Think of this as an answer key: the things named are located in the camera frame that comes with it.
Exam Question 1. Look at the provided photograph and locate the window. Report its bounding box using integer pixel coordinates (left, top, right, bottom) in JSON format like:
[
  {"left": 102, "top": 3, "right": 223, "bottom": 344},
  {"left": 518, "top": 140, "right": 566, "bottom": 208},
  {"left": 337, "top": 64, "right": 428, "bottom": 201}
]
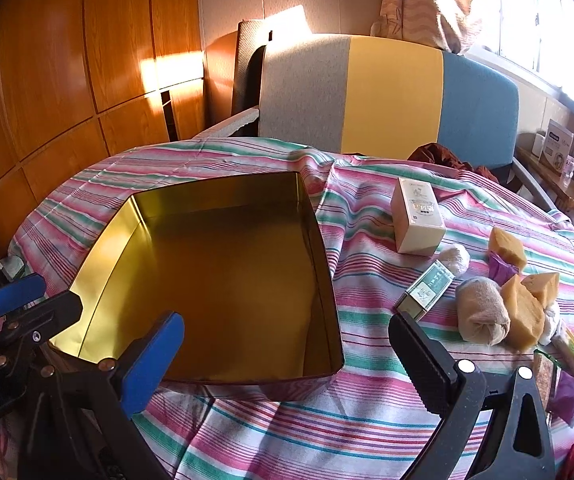
[{"left": 427, "top": 0, "right": 574, "bottom": 111}]

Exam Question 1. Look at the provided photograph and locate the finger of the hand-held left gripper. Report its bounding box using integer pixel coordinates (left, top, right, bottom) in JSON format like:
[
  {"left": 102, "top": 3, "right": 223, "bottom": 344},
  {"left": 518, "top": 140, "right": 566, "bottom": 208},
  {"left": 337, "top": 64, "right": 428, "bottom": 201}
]
[
  {"left": 0, "top": 273, "right": 48, "bottom": 318},
  {"left": 0, "top": 290, "right": 84, "bottom": 361}
]

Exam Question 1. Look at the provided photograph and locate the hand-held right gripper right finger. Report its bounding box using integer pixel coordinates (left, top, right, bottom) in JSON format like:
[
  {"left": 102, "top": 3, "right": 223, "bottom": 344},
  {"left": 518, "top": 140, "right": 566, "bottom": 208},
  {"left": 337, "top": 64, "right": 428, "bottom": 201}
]
[{"left": 388, "top": 311, "right": 558, "bottom": 480}]

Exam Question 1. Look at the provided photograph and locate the white wrapped ball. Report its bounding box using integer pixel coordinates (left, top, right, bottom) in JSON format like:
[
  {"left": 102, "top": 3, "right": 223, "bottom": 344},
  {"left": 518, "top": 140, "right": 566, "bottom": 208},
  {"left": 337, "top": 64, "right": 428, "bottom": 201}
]
[
  {"left": 538, "top": 302, "right": 562, "bottom": 346},
  {"left": 438, "top": 244, "right": 470, "bottom": 277}
]

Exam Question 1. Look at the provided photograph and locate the cream carton box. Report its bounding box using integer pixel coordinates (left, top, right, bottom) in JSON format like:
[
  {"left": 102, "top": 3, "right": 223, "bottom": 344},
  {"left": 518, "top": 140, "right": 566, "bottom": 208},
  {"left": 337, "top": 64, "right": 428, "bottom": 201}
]
[{"left": 390, "top": 177, "right": 446, "bottom": 256}]

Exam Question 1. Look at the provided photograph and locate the large yellow sponge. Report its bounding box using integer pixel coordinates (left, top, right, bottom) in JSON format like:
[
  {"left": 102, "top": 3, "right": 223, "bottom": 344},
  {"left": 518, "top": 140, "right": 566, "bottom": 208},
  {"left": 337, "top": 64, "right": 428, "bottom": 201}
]
[{"left": 499, "top": 275, "right": 546, "bottom": 351}]

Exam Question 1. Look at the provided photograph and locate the grey bed rail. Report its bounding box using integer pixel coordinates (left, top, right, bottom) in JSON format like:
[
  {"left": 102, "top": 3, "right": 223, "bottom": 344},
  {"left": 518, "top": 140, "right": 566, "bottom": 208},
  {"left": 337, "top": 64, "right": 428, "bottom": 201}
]
[{"left": 509, "top": 156, "right": 560, "bottom": 213}]

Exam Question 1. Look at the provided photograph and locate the purple wrapper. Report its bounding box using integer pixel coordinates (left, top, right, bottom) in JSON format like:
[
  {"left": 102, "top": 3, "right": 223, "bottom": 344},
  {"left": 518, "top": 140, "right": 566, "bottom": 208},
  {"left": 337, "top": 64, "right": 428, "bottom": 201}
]
[
  {"left": 547, "top": 370, "right": 574, "bottom": 428},
  {"left": 487, "top": 251, "right": 520, "bottom": 288}
]

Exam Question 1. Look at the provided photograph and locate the yellow sponge block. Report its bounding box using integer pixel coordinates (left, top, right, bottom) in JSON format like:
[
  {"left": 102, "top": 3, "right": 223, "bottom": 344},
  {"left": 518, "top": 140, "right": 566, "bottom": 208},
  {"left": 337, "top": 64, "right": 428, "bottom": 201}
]
[{"left": 488, "top": 227, "right": 528, "bottom": 272}]

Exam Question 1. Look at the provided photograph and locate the dark brown chair back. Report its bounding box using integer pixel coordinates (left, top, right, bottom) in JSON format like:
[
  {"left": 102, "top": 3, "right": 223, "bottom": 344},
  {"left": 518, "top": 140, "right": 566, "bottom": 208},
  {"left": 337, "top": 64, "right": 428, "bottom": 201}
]
[{"left": 231, "top": 20, "right": 273, "bottom": 126}]

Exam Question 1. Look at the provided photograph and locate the rolled beige sock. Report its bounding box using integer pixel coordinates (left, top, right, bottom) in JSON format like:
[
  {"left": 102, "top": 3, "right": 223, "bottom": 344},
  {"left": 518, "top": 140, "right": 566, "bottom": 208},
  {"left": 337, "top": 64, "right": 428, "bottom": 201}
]
[{"left": 456, "top": 276, "right": 511, "bottom": 347}]

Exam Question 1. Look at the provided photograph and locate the dark red cloth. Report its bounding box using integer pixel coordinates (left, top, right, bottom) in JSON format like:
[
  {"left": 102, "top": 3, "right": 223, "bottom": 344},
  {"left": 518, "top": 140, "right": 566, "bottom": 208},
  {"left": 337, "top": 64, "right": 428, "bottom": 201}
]
[{"left": 407, "top": 143, "right": 500, "bottom": 183}]

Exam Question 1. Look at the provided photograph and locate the white bed rail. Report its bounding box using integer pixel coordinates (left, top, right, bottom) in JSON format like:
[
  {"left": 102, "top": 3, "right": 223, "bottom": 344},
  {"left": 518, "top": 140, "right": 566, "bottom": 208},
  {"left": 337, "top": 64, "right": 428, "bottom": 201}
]
[{"left": 189, "top": 107, "right": 259, "bottom": 139}]

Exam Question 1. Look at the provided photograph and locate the green edged snack packet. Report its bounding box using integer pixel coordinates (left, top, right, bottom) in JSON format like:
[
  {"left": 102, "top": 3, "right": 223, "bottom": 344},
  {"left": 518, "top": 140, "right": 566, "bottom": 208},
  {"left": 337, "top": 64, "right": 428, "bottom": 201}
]
[{"left": 533, "top": 349, "right": 562, "bottom": 413}]

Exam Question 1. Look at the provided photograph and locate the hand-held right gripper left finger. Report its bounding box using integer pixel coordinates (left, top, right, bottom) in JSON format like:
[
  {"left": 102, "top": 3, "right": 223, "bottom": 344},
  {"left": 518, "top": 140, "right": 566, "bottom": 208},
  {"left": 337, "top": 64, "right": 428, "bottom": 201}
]
[{"left": 17, "top": 311, "right": 188, "bottom": 480}]

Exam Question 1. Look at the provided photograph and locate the white printed box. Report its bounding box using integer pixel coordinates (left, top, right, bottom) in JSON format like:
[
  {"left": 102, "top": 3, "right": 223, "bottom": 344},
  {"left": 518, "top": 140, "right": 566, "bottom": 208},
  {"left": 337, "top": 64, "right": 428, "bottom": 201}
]
[{"left": 538, "top": 119, "right": 574, "bottom": 171}]

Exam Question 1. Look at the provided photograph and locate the small green white box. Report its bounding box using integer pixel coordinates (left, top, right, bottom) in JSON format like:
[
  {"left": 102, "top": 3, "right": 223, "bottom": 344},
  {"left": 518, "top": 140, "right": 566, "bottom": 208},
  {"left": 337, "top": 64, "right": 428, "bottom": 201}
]
[{"left": 393, "top": 260, "right": 456, "bottom": 322}]

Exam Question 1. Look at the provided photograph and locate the wooden wardrobe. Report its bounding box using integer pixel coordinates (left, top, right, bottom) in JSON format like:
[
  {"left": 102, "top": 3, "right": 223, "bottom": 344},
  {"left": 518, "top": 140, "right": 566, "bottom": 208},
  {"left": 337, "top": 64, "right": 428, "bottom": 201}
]
[{"left": 0, "top": 0, "right": 208, "bottom": 261}]

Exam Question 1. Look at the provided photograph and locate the green cracker packet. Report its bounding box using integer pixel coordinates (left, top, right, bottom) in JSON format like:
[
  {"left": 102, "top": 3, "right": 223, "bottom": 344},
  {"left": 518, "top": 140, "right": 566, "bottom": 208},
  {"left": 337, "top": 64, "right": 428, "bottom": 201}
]
[{"left": 549, "top": 322, "right": 574, "bottom": 380}]

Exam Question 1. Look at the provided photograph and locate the striped bedsheet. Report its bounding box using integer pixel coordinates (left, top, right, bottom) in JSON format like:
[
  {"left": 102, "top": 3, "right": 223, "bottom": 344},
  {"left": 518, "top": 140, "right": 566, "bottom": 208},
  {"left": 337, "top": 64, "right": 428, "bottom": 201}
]
[{"left": 7, "top": 137, "right": 574, "bottom": 480}]

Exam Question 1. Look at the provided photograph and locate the gold tin box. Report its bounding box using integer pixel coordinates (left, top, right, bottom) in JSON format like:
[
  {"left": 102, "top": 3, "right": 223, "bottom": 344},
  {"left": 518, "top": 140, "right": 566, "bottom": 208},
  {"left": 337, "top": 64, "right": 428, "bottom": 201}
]
[{"left": 48, "top": 171, "right": 345, "bottom": 402}]

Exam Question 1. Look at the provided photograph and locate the thick yellow sponge piece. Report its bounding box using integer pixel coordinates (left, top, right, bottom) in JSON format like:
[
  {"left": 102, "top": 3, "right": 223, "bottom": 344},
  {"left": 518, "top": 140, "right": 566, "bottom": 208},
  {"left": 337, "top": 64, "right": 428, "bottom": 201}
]
[{"left": 523, "top": 272, "right": 561, "bottom": 308}]

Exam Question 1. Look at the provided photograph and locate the patterned beige curtain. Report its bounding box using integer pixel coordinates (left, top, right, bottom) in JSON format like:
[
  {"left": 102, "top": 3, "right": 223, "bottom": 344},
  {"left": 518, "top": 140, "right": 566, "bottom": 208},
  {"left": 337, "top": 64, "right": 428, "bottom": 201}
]
[{"left": 372, "top": 0, "right": 485, "bottom": 56}]

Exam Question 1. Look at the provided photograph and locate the grey yellow blue headboard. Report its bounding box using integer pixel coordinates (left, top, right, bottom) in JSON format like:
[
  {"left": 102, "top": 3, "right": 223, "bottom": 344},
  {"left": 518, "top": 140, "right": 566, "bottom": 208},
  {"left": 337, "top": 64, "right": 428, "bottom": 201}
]
[{"left": 258, "top": 33, "right": 520, "bottom": 171}]

